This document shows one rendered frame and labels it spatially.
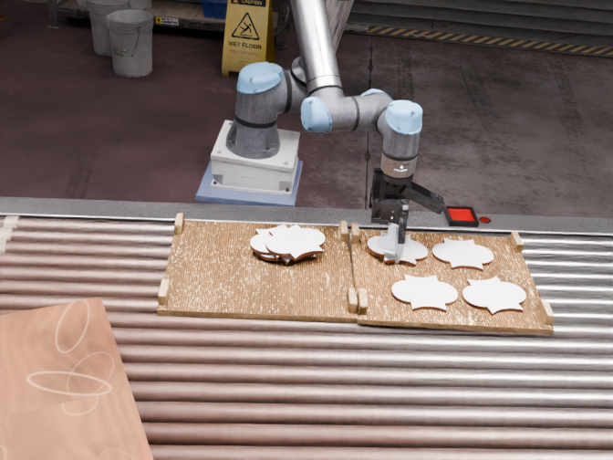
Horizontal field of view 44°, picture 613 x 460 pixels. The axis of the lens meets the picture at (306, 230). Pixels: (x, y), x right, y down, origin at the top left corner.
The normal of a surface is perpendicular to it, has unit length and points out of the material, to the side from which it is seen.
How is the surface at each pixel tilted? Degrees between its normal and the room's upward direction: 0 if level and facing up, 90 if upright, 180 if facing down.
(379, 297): 0
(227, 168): 90
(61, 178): 0
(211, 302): 0
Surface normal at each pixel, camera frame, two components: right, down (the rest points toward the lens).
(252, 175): -0.08, 0.53
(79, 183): 0.07, -0.84
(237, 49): -0.14, 0.33
